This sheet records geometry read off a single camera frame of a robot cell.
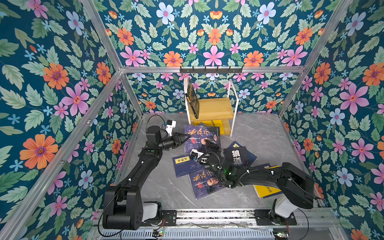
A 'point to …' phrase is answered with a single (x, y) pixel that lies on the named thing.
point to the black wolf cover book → (236, 156)
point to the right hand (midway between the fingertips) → (206, 143)
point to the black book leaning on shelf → (192, 99)
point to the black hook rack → (211, 70)
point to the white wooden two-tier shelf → (217, 110)
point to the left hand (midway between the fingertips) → (191, 134)
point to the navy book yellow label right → (250, 157)
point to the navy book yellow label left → (184, 164)
